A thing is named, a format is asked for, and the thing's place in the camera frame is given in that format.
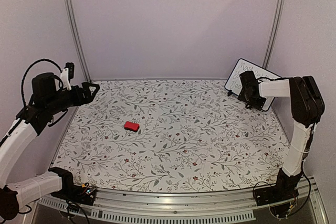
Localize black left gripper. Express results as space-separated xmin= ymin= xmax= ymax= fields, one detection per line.
xmin=46 ymin=81 xmax=100 ymax=115

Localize blue-framed whiteboard with writing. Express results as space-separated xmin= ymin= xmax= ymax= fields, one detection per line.
xmin=225 ymin=59 xmax=290 ymax=111

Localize red whiteboard eraser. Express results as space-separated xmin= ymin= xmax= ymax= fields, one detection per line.
xmin=123 ymin=121 xmax=140 ymax=132

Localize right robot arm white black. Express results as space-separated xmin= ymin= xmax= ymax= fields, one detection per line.
xmin=238 ymin=71 xmax=325 ymax=206

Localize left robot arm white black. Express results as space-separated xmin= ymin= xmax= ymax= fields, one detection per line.
xmin=1 ymin=70 xmax=100 ymax=221

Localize floral patterned table mat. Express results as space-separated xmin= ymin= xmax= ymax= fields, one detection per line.
xmin=54 ymin=80 xmax=289 ymax=193

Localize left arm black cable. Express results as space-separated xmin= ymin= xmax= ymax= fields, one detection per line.
xmin=21 ymin=58 xmax=65 ymax=106

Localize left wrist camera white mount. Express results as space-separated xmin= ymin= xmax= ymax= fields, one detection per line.
xmin=60 ymin=62 xmax=75 ymax=91

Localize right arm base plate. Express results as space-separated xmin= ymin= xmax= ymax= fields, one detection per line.
xmin=252 ymin=182 xmax=299 ymax=206

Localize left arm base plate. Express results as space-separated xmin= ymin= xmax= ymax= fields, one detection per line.
xmin=51 ymin=183 xmax=98 ymax=206

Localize aluminium front rail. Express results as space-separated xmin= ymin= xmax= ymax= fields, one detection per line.
xmin=20 ymin=176 xmax=329 ymax=224

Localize right aluminium frame post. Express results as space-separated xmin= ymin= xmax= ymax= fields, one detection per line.
xmin=262 ymin=0 xmax=285 ymax=69

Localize aluminium frame post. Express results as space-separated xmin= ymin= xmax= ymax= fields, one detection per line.
xmin=64 ymin=0 xmax=92 ymax=82
xmin=262 ymin=0 xmax=285 ymax=69

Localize left aluminium frame post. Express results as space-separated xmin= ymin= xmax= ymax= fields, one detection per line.
xmin=64 ymin=0 xmax=92 ymax=82

